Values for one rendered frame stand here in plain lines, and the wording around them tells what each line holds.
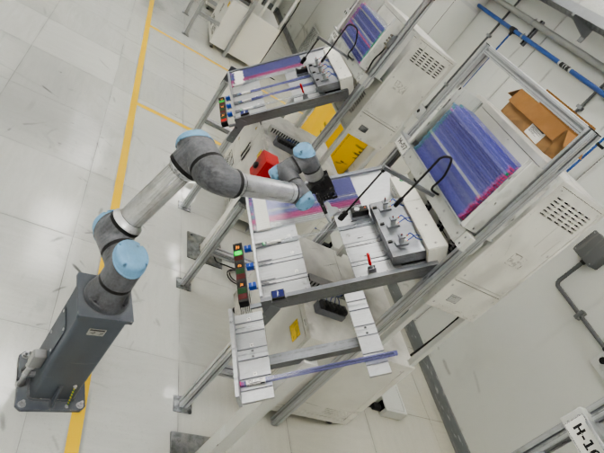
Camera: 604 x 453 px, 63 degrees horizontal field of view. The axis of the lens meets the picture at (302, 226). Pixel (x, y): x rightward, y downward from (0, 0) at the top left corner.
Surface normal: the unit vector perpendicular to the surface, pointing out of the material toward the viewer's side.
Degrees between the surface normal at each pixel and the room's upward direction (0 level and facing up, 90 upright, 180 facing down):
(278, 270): 43
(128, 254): 7
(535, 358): 90
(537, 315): 89
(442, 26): 90
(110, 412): 0
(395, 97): 90
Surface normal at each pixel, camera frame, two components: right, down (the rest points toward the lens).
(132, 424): 0.58, -0.68
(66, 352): 0.30, 0.69
